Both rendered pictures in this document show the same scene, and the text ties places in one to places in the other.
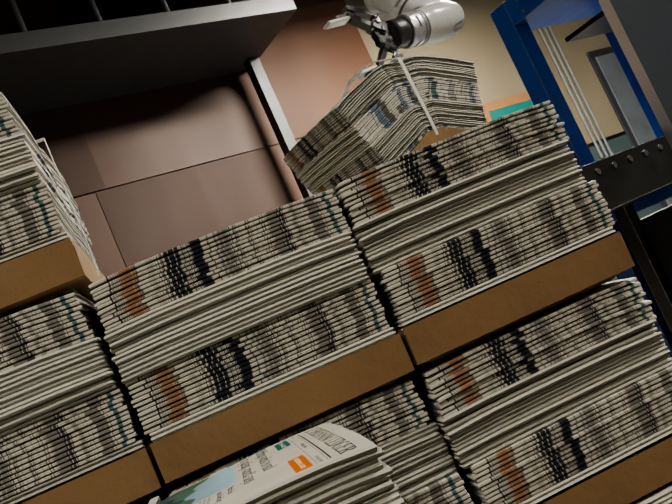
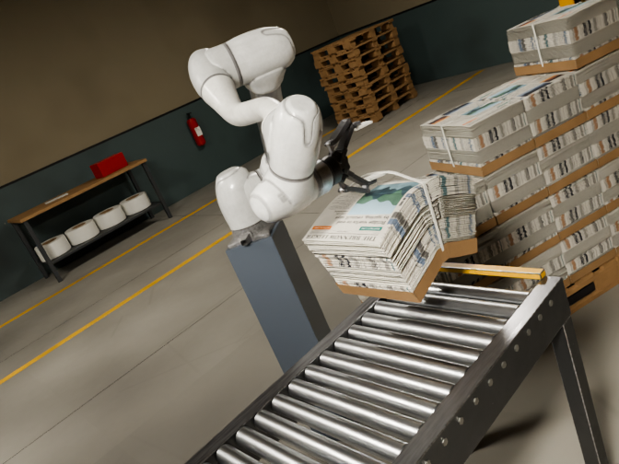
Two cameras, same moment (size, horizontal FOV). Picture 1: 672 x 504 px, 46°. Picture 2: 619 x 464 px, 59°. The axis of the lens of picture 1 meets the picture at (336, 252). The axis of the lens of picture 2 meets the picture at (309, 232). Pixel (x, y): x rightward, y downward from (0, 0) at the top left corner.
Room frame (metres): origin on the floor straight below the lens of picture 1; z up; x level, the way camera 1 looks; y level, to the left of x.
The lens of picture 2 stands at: (3.26, -0.53, 1.63)
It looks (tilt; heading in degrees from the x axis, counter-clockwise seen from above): 19 degrees down; 177
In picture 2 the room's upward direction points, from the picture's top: 23 degrees counter-clockwise
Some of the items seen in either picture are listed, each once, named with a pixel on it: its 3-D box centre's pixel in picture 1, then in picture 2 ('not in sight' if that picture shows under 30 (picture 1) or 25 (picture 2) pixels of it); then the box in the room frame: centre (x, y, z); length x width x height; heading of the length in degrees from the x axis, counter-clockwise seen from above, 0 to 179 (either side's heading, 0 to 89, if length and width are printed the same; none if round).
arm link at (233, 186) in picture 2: not in sight; (239, 195); (1.15, -0.62, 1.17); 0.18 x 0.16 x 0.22; 98
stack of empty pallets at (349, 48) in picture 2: not in sight; (365, 75); (-5.71, 1.75, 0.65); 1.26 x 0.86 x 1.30; 127
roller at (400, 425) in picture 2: not in sight; (351, 408); (2.11, -0.54, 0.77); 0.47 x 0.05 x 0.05; 33
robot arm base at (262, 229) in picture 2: not in sight; (250, 229); (1.17, -0.63, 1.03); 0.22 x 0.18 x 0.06; 160
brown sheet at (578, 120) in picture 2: not in sight; (530, 128); (0.90, 0.72, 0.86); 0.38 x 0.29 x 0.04; 11
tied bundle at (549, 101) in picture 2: not in sight; (524, 110); (0.90, 0.71, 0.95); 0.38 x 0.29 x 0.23; 11
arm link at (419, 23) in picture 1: (409, 30); (313, 179); (1.96, -0.40, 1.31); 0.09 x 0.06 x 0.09; 34
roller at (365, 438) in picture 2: not in sight; (334, 425); (2.15, -0.60, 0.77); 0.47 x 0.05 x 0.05; 33
